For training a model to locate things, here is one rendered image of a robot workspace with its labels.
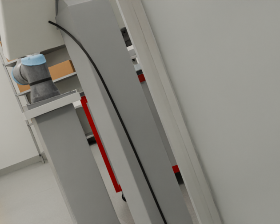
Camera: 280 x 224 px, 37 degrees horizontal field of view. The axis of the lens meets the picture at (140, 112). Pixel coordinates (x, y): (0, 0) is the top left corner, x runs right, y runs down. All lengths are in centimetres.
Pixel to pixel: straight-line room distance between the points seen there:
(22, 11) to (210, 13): 79
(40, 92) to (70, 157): 35
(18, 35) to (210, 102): 84
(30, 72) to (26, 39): 68
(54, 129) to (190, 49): 139
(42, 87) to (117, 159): 80
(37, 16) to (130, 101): 42
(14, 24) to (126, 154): 56
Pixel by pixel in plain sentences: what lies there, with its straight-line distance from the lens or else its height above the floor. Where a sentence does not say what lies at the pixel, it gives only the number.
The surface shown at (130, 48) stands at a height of 88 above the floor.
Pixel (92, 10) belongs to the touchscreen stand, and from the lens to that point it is 142.
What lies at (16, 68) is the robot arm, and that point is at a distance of 228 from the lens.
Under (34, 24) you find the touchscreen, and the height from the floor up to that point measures 101.
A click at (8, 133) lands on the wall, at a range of 694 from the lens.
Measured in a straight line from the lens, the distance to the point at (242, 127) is 78.
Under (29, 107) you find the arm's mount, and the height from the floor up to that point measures 77.
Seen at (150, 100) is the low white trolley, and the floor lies 56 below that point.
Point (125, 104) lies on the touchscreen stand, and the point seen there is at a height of 66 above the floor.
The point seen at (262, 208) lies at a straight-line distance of 83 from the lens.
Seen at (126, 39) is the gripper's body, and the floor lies 96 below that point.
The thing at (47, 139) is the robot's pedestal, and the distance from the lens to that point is 207.
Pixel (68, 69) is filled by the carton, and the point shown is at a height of 117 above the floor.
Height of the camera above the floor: 74
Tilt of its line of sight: 5 degrees down
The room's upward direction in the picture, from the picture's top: 21 degrees counter-clockwise
